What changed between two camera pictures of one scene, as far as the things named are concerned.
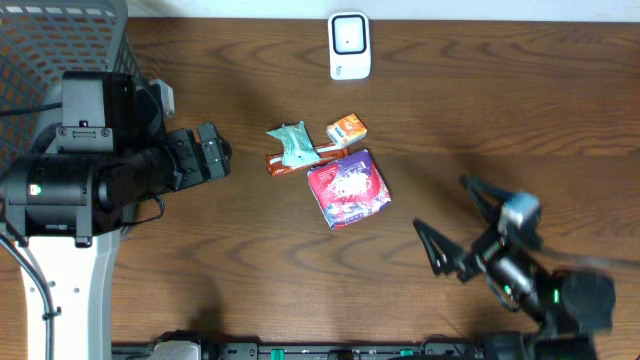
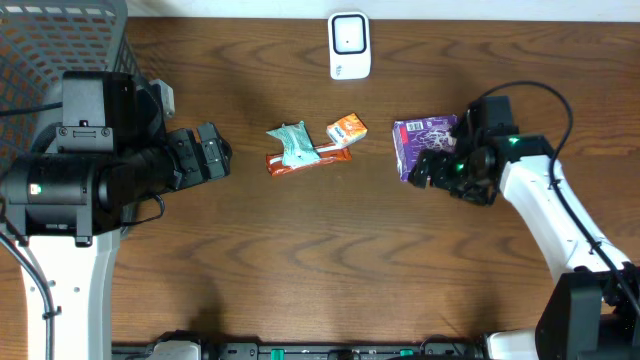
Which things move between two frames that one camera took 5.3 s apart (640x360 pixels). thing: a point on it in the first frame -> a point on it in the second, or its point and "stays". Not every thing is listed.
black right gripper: x=480 y=253 -> x=439 y=178
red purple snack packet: x=349 y=189 -> x=414 y=136
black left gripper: x=198 y=157 stays
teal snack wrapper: x=297 y=146 stays
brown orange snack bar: x=275 y=162 stays
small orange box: x=347 y=130 stays
